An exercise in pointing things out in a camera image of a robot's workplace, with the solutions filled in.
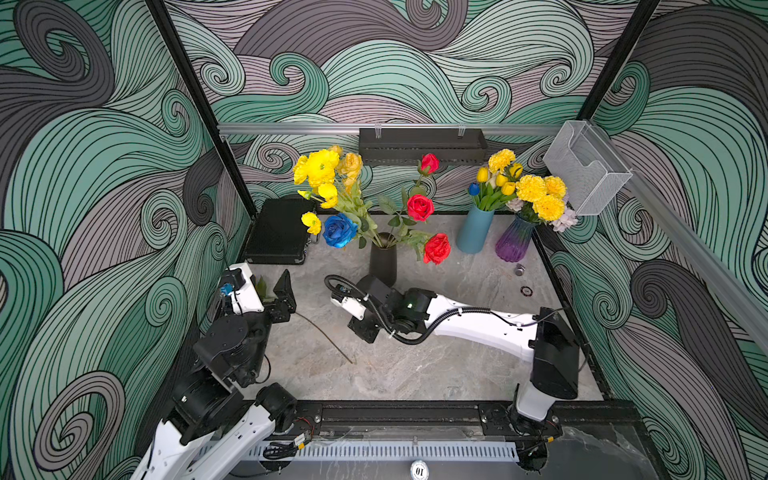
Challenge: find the black cylindrical vase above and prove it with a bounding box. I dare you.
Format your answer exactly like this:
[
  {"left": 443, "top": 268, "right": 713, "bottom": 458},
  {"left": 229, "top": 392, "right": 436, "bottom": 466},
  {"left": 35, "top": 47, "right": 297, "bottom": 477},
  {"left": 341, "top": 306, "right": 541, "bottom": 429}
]
[{"left": 369, "top": 233, "right": 397, "bottom": 287}]

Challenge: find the yellow flower bunch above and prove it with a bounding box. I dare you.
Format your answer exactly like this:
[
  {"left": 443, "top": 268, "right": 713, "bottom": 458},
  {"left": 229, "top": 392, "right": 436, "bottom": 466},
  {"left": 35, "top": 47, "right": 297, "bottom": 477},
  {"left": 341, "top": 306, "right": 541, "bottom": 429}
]
[{"left": 292, "top": 146, "right": 381, "bottom": 246}]

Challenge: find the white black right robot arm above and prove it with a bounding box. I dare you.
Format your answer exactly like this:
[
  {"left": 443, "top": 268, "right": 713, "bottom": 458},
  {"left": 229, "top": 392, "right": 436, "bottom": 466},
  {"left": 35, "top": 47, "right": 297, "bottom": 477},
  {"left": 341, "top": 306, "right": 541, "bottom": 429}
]
[{"left": 324, "top": 275, "right": 580, "bottom": 437}]

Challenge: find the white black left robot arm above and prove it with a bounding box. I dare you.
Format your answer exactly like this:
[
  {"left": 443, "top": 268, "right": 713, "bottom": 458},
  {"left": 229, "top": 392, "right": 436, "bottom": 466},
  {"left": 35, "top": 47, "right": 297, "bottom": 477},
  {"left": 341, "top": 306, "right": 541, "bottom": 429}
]
[{"left": 132, "top": 263, "right": 297, "bottom": 479}]

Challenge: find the teal ceramic vase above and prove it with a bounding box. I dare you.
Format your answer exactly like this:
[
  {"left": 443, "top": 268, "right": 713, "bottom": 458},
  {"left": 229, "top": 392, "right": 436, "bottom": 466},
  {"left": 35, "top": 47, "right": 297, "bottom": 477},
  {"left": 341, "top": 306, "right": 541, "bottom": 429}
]
[{"left": 456, "top": 206, "right": 494, "bottom": 254}]

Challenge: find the purple glass vase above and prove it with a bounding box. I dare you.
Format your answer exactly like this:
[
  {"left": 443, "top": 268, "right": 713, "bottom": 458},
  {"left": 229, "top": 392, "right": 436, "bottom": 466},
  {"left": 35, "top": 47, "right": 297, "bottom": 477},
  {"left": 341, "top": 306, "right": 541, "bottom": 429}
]
[{"left": 495, "top": 217, "right": 535, "bottom": 262}]

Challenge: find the black ribbed hard case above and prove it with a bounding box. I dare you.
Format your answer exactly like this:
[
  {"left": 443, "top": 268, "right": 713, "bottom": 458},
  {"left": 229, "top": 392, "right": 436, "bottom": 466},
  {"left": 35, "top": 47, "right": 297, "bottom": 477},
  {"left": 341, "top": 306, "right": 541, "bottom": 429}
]
[{"left": 241, "top": 196, "right": 316, "bottom": 265}]

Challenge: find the blue rose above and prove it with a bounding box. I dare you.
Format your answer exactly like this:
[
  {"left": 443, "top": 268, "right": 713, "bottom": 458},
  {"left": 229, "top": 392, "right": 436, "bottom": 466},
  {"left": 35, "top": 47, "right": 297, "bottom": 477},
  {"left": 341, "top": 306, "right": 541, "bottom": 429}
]
[{"left": 323, "top": 213, "right": 358, "bottom": 248}]

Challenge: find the red rose stem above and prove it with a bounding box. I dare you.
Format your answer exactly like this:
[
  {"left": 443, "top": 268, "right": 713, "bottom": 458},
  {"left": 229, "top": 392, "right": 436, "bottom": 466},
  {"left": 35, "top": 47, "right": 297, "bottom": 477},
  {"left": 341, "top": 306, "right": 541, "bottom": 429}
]
[{"left": 379, "top": 153, "right": 452, "bottom": 265}]

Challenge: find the black hanging tray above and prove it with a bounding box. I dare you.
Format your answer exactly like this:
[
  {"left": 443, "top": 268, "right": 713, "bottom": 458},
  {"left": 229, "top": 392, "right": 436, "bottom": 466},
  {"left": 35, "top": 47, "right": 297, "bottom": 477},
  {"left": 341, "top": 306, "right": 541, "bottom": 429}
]
[{"left": 358, "top": 127, "right": 488, "bottom": 166}]

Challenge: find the yellow tulip bouquet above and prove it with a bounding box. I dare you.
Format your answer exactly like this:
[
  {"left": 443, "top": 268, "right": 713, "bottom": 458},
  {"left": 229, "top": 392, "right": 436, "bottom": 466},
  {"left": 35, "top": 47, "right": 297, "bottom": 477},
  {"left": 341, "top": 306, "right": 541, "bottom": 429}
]
[{"left": 468, "top": 149, "right": 523, "bottom": 212}]

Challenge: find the yellow carnation bouquet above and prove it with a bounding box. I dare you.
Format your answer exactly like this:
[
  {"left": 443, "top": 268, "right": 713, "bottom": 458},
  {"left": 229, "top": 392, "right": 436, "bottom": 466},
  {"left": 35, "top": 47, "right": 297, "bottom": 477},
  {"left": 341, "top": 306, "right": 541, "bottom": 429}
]
[{"left": 506, "top": 174, "right": 579, "bottom": 233}]

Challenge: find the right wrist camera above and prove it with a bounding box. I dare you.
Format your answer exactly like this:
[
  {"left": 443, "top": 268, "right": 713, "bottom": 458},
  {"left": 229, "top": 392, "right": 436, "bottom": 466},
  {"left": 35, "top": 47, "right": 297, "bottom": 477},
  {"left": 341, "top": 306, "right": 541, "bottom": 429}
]
[{"left": 329, "top": 284, "right": 369, "bottom": 320}]

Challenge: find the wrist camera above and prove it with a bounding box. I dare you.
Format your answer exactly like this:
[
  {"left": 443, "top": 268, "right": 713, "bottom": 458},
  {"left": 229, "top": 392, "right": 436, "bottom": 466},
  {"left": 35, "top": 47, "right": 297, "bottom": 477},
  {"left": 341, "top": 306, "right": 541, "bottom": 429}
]
[
  {"left": 329, "top": 284, "right": 369, "bottom": 320},
  {"left": 219, "top": 263, "right": 264, "bottom": 315}
]

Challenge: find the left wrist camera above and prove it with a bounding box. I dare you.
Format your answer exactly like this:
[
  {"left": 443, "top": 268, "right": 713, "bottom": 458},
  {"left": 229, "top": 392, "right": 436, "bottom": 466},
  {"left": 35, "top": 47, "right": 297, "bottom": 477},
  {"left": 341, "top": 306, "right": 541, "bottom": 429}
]
[{"left": 219, "top": 263, "right": 264, "bottom": 315}]

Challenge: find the white slotted cable duct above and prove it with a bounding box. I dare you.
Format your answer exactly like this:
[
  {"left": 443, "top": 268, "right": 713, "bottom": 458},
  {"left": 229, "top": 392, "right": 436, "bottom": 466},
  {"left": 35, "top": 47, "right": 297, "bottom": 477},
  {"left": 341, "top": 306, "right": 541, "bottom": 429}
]
[{"left": 281, "top": 440, "right": 519, "bottom": 462}]

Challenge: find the clear acrylic wall box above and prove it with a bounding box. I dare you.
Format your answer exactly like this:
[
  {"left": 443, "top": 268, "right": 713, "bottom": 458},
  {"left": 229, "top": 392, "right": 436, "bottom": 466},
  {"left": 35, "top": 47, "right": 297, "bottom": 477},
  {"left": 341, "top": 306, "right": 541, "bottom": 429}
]
[{"left": 543, "top": 120, "right": 633, "bottom": 216}]

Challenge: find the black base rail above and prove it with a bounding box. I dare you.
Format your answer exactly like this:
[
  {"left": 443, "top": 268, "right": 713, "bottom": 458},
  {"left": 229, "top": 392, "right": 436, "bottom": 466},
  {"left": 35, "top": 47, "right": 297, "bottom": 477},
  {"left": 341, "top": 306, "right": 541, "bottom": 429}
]
[{"left": 296, "top": 400, "right": 640, "bottom": 438}]

